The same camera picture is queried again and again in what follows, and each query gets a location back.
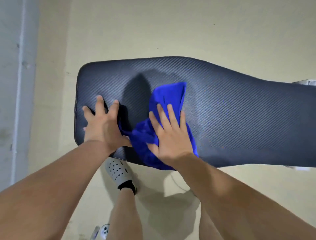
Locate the person's left hand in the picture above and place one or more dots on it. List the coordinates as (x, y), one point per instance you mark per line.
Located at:
(103, 128)

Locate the person's right hand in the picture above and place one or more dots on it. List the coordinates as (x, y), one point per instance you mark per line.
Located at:
(172, 143)

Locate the blue microfiber cloth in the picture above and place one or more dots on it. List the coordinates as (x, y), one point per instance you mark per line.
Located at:
(170, 94)

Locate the black padded bench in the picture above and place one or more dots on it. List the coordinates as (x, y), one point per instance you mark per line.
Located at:
(247, 111)

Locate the person's left forearm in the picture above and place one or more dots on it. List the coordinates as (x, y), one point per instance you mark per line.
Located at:
(49, 192)

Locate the person's right forearm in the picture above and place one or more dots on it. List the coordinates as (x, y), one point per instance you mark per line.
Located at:
(242, 205)

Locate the person's left leg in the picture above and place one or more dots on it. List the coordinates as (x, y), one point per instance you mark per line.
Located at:
(126, 217)

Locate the person's leg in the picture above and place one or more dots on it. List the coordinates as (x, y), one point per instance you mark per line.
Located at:
(126, 217)
(207, 230)

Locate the person's right leg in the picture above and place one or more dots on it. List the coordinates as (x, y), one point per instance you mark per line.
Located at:
(207, 230)

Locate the white bench frame foot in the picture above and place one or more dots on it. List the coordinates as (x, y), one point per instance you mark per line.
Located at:
(306, 82)

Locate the grey left clog shoe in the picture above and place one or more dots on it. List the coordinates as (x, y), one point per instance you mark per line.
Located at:
(117, 170)

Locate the black left sock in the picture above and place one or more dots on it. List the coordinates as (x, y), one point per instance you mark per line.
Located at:
(128, 186)

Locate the white smartphone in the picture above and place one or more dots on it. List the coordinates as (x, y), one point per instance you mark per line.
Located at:
(105, 232)

